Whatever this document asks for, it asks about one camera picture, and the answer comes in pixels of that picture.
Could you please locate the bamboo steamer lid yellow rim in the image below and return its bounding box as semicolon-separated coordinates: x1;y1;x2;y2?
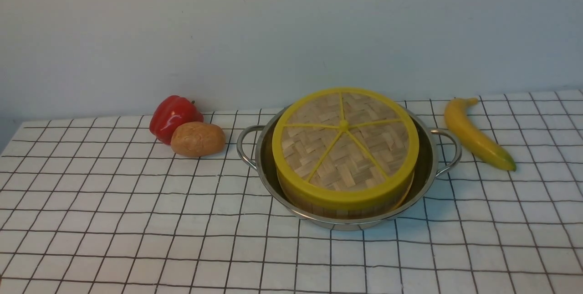
271;87;420;185

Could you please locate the bamboo steamer basket yellow rim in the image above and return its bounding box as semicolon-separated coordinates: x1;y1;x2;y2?
277;171;414;219

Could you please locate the stainless steel pot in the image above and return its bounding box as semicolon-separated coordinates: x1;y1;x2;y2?
236;108;462;231

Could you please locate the brown potato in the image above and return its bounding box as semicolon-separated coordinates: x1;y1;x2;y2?
170;122;226;158

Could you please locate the red bell pepper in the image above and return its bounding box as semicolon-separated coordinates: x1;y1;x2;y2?
148;95;204;146

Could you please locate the yellow banana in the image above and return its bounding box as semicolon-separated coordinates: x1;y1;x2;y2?
444;98;517;171

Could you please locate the checkered white tablecloth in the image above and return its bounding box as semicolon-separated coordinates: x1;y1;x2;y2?
0;89;582;294

